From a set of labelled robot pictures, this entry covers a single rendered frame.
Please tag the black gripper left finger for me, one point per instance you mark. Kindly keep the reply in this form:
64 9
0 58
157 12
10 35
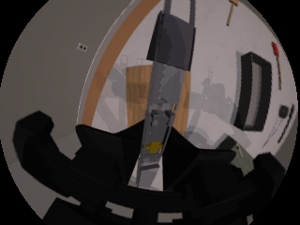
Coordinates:
124 145

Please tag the brown wooden board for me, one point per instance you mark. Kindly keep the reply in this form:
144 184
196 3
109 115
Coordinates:
138 86

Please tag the red spatula with wooden handle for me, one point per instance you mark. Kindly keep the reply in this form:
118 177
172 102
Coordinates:
278 69

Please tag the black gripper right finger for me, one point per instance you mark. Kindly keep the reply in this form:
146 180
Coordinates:
180 156

